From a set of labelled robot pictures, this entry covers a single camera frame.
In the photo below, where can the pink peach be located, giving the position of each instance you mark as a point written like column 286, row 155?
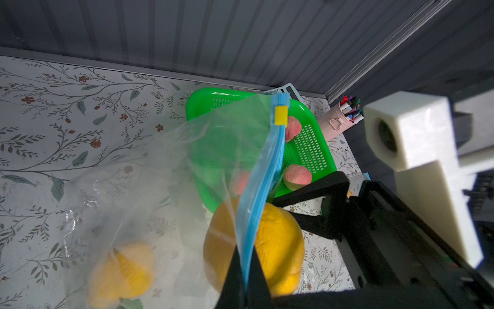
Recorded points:
column 239, row 182
column 293, row 128
column 295, row 177

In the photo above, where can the pink metal pen bucket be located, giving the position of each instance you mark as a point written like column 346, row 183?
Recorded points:
column 333, row 123

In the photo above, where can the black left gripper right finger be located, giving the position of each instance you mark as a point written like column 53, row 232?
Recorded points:
column 257, row 291

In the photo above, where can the light blue calculator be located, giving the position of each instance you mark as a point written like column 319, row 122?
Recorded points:
column 288, row 89

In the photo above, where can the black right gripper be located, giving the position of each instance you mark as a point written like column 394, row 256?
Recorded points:
column 394, row 259

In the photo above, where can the yellow peach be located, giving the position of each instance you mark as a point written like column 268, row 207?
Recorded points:
column 279, row 245
column 125, row 272

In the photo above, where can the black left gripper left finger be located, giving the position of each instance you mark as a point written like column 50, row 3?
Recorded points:
column 232, row 295

